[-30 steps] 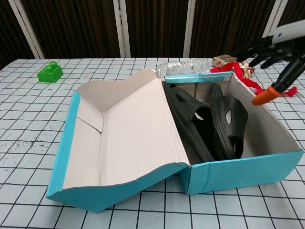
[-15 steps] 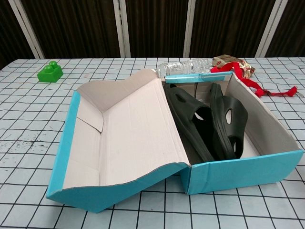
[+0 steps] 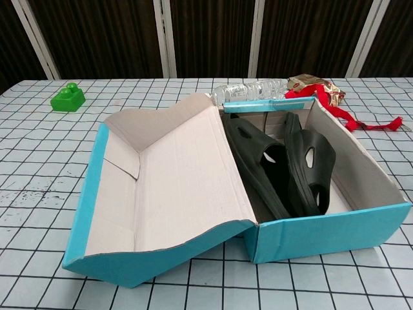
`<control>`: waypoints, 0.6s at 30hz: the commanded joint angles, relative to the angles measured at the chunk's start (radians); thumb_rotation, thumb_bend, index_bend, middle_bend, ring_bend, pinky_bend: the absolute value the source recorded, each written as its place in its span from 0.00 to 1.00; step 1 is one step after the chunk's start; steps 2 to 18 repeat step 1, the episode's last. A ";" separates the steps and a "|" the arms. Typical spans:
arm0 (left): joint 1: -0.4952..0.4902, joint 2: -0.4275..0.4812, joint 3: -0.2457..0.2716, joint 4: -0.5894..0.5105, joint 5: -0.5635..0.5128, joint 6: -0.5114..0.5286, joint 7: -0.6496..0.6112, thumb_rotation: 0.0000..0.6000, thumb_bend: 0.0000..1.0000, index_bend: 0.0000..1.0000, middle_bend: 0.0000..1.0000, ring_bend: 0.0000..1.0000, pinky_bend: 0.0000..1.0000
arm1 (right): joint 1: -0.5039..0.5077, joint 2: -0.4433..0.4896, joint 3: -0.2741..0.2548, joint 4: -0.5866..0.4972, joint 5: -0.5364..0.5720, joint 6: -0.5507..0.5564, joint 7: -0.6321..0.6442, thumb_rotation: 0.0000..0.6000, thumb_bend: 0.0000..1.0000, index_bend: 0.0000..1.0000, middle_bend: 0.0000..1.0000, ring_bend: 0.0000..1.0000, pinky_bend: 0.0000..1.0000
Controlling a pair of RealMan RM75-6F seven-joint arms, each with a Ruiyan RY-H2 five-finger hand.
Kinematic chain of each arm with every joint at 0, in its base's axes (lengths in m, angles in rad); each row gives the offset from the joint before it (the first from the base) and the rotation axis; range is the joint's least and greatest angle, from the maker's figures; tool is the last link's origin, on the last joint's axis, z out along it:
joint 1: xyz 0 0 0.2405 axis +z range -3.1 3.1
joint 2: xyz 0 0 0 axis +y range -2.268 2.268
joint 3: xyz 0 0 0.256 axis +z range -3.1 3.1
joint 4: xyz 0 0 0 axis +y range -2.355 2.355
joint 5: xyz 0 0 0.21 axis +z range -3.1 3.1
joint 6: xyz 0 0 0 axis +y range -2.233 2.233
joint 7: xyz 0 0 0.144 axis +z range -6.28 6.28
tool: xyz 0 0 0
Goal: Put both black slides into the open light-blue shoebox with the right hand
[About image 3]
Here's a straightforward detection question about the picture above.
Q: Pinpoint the light blue cardboard shoe box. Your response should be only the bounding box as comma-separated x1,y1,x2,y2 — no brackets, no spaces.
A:
61,93,412,288

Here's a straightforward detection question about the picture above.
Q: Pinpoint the black rubber slipper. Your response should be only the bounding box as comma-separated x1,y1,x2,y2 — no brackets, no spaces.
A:
222,112,292,221
283,111,337,217

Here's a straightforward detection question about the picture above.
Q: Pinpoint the clear plastic water bottle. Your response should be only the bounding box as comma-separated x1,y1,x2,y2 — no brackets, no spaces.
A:
210,79,288,106

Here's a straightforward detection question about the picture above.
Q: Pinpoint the gold foil snack wrapper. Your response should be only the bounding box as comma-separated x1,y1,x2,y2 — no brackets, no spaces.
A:
287,74,347,107

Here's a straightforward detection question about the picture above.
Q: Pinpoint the green toy building block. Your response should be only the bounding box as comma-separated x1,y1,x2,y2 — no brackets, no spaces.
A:
50,82,86,114

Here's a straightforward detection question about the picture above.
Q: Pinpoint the white black grid tablecloth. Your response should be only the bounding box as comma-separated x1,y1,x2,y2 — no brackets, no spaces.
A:
0,77,413,310

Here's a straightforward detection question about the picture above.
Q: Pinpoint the red ribbon strap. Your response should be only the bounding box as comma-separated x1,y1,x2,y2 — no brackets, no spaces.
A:
283,83,403,134

